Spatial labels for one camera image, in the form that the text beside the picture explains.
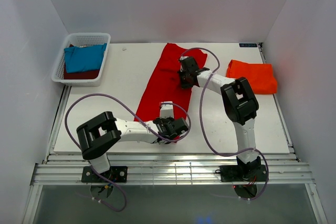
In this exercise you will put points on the blue folded t shirt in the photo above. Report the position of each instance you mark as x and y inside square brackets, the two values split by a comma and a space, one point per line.
[82, 59]

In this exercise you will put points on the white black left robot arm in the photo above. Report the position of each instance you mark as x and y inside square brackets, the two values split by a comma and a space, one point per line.
[99, 134]

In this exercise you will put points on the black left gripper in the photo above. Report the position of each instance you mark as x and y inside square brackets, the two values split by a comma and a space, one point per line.
[167, 119]

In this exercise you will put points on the small dark label sticker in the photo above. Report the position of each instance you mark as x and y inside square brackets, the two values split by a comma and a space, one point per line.
[248, 45]

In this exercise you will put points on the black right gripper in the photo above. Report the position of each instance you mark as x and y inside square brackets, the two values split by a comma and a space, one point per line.
[184, 85]

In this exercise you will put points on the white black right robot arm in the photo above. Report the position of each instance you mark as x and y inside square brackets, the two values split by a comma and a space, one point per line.
[241, 108]

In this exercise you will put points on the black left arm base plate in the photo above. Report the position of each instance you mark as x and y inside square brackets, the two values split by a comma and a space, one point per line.
[117, 174]

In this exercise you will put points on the orange folded t shirt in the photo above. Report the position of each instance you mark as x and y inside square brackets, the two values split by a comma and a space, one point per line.
[259, 75]

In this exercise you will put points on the white plastic basket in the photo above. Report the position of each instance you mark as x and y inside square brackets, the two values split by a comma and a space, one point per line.
[80, 40]

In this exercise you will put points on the aluminium frame rail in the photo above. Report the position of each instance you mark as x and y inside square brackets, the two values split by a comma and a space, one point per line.
[169, 170]

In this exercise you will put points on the dark red folded t shirt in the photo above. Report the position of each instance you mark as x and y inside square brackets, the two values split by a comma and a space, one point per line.
[80, 75]

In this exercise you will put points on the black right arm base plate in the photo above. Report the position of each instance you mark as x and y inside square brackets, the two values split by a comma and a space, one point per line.
[234, 173]

